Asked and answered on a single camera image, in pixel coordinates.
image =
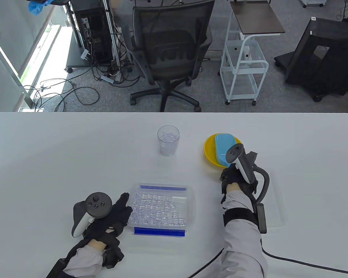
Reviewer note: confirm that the clear container lid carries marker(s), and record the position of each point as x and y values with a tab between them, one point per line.
275	199

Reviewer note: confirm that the yellow plastic bowl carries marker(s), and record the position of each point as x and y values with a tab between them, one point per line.
210	152

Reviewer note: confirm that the white cart with brown top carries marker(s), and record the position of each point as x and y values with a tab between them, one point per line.
259	17

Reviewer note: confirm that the clear container with blue clips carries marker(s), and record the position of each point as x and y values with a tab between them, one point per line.
159	231

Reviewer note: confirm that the clear plastic shaker cup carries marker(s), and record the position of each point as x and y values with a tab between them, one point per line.
168	149

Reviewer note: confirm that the black armband battery pack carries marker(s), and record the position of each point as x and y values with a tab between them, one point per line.
56	269
237	214

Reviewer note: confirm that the light blue plastic scoop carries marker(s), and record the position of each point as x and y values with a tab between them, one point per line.
223	144

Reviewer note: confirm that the person's right hand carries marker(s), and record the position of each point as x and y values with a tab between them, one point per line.
233	175

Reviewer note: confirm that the person's left hand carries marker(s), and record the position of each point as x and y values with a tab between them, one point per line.
116	220

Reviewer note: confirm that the white power adapter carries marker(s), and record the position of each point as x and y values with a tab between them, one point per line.
107	79

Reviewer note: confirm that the black and white controller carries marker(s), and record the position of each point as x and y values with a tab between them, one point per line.
97	202
235	153

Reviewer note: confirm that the small white cart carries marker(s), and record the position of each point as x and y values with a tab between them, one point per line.
313	2

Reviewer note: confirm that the blue plastic cloth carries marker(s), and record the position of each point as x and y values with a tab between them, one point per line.
36	6

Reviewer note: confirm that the person's right forearm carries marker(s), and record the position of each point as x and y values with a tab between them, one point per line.
240	249

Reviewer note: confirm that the silver aluminium frame post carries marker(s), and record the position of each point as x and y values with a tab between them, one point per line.
111	34

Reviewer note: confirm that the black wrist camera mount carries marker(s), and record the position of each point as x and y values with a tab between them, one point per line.
113	257

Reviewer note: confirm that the grey wheeled platform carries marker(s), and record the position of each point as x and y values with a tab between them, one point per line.
75	55

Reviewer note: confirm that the person's left forearm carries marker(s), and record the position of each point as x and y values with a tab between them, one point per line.
82	260

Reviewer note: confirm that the black computer tower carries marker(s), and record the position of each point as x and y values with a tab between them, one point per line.
94	29

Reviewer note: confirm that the black rolling stand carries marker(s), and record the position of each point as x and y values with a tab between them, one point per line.
342	37

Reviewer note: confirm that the black mesh office chair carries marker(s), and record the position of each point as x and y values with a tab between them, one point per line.
171	37

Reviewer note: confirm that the pile of clear ice cubes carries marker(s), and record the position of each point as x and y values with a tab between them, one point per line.
150	210

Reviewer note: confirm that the small heap of scooped ice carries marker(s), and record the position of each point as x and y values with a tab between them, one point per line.
168	136

